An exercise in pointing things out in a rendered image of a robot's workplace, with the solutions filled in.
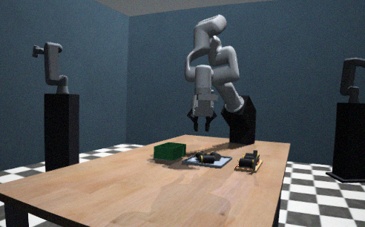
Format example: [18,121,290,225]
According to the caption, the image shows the green open box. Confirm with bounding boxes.
[154,142,186,162]

